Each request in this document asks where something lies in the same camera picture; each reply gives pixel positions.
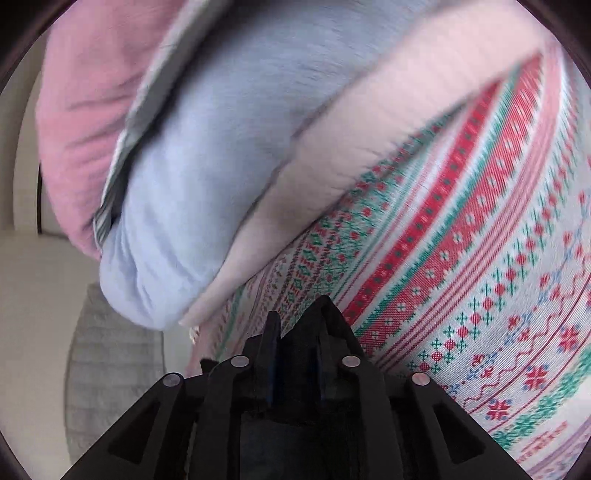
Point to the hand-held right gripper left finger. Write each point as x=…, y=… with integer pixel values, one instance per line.
x=273, y=369

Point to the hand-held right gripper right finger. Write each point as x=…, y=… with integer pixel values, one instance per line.
x=323, y=384

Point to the red green patterned blanket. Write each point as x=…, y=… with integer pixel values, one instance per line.
x=461, y=277

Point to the light blue fleece blanket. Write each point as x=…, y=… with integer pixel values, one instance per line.
x=207, y=161

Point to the grey striped cloth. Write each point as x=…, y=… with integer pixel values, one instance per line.
x=124, y=152

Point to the pale pink pillow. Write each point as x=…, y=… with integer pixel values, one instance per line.
x=392, y=129

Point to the large pink pillow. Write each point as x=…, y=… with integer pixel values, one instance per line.
x=87, y=115

